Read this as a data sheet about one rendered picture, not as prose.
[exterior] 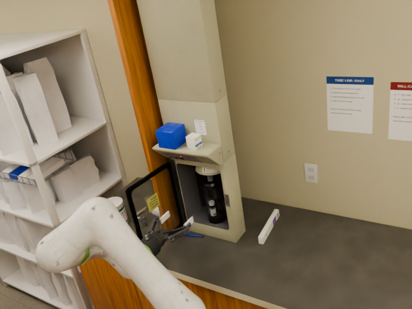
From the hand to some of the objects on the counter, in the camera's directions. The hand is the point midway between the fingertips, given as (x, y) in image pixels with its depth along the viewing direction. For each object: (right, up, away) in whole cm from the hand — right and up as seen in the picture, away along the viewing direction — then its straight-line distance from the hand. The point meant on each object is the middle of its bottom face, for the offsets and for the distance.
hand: (179, 217), depth 193 cm
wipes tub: (-40, -12, +55) cm, 69 cm away
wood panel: (+4, -5, +53) cm, 54 cm away
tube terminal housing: (+21, -9, +39) cm, 46 cm away
